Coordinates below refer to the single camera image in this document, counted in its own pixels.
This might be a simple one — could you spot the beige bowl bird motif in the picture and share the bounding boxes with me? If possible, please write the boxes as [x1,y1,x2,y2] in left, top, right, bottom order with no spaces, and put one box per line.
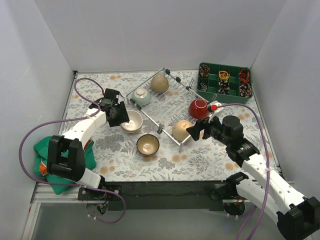
[172,120,193,141]

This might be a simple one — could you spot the beige bowl white flower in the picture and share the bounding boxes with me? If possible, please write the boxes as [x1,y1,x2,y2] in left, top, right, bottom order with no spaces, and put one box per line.
[127,110,143,125]

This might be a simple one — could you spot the beige floral bowl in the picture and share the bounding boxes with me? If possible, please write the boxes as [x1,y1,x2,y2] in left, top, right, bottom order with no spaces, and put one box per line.
[120,120,142,135]

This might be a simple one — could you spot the olive beige plain bowl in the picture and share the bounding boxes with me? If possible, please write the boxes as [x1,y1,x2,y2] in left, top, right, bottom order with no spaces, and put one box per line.
[150,75,169,93]

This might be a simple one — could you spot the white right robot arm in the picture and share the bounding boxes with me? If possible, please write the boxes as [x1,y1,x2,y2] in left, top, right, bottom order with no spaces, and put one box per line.
[187,115,320,240]

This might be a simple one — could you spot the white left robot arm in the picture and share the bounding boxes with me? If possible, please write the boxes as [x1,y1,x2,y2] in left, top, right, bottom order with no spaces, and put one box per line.
[46,98,130,200]

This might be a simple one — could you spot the silver metal dish rack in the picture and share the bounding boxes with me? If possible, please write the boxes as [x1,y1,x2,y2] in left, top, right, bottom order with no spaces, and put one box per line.
[126,68,204,151]

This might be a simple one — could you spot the red ceramic bowl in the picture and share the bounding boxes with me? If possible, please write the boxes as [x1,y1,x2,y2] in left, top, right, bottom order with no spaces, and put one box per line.
[188,98,210,120]

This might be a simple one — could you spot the pale green ribbed bowl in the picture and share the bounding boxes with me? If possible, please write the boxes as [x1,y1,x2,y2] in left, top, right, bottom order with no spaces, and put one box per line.
[131,88,152,106]

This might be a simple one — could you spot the grey folded socks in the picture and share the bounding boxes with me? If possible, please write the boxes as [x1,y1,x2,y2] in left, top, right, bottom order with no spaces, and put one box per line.
[199,82,208,92]

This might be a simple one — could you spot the black white floral rolled tie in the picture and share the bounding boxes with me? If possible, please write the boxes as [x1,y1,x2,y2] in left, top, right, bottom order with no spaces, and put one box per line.
[218,81,230,95]

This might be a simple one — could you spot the green divided plastic box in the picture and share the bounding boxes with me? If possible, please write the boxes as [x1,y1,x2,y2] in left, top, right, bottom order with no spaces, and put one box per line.
[196,62,253,104]

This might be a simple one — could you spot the black pink floral rolled tie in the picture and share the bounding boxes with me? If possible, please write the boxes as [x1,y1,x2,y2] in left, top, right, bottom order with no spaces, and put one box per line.
[239,83,252,98]

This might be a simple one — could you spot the dark yellow patterned rolled tie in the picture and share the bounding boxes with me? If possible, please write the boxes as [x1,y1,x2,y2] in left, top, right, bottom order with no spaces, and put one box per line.
[199,64,210,78]

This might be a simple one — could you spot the orange navy striped rolled tie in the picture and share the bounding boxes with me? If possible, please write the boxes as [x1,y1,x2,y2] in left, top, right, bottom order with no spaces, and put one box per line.
[238,68,251,84]

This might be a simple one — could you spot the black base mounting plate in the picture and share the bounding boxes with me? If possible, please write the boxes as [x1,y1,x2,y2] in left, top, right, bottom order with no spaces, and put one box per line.
[77,180,243,211]

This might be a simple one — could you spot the green folded garment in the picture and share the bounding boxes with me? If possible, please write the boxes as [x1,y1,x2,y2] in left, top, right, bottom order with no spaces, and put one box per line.
[33,136,98,195]

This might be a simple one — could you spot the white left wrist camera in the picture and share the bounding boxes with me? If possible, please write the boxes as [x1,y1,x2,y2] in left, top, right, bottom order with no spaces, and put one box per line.
[103,88,121,104]

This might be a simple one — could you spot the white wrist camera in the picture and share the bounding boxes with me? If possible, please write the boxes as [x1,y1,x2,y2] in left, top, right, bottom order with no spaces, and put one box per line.
[207,101,223,121]
[103,88,121,104]

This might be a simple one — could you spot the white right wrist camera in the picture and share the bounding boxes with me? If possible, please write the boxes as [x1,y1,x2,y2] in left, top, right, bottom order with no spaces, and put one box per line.
[207,101,223,121]

